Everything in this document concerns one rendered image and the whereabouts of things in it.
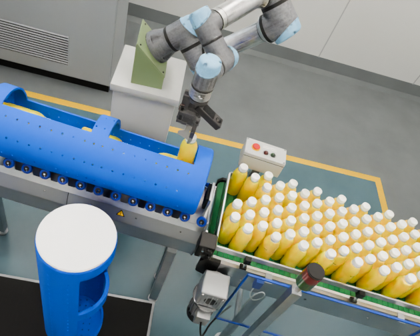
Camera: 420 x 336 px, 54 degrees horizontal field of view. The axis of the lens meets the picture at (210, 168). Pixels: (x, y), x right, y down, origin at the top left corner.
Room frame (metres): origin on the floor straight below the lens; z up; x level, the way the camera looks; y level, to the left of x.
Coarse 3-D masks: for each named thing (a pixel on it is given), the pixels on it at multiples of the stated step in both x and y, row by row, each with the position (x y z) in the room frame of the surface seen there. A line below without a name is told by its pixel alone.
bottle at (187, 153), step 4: (184, 140) 1.09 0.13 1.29; (184, 144) 1.07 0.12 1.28; (188, 144) 1.08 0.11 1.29; (192, 144) 1.08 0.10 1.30; (196, 144) 1.09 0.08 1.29; (180, 148) 1.08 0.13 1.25; (184, 148) 1.07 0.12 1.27; (188, 148) 1.07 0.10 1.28; (192, 148) 1.07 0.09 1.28; (196, 148) 1.09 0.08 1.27; (180, 152) 1.07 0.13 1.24; (184, 152) 1.06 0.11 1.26; (188, 152) 1.06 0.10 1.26; (192, 152) 1.07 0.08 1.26; (196, 152) 1.10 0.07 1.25; (180, 156) 1.07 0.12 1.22; (184, 156) 1.06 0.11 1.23; (188, 156) 1.06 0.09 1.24; (192, 156) 1.07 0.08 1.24; (180, 160) 1.07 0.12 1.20; (184, 160) 1.06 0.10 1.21; (188, 160) 1.07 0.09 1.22; (192, 160) 1.08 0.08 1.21
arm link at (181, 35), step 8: (176, 24) 1.57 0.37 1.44; (184, 24) 1.56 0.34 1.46; (168, 32) 1.55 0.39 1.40; (176, 32) 1.55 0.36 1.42; (184, 32) 1.55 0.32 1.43; (192, 32) 1.55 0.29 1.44; (176, 40) 1.54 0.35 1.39; (184, 40) 1.54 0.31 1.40; (192, 40) 1.55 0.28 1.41; (176, 48) 1.54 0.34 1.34; (184, 48) 1.53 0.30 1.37; (192, 48) 1.53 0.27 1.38
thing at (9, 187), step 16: (0, 160) 0.92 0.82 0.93; (0, 176) 0.88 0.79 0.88; (0, 192) 0.90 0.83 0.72; (16, 192) 0.88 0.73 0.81; (32, 192) 0.88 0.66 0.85; (48, 192) 0.90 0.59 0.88; (64, 192) 0.92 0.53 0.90; (48, 208) 0.94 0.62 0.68; (112, 208) 0.94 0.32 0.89; (160, 208) 1.01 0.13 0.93; (208, 208) 1.11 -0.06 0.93; (128, 224) 0.93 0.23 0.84; (144, 224) 0.94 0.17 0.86; (160, 224) 0.96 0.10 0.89; (208, 224) 1.00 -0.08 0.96; (160, 240) 0.99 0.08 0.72; (176, 240) 0.96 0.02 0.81; (192, 240) 0.97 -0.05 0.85
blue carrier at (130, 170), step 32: (0, 96) 0.99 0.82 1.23; (0, 128) 0.89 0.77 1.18; (32, 128) 0.93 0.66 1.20; (64, 128) 0.97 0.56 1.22; (96, 128) 1.02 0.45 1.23; (32, 160) 0.88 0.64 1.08; (64, 160) 0.90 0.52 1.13; (96, 160) 0.93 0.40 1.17; (128, 160) 0.97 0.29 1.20; (160, 160) 1.01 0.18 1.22; (128, 192) 0.93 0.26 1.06; (160, 192) 0.94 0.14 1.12; (192, 192) 0.97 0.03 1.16
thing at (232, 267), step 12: (204, 264) 0.88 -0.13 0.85; (216, 264) 0.89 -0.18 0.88; (228, 264) 0.90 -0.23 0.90; (240, 276) 0.90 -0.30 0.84; (264, 276) 0.91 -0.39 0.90; (276, 276) 0.93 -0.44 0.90; (324, 288) 0.97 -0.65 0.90; (348, 300) 0.96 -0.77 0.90; (360, 300) 0.98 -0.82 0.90; (384, 312) 0.98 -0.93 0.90; (396, 312) 1.00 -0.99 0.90; (228, 324) 0.95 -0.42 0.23
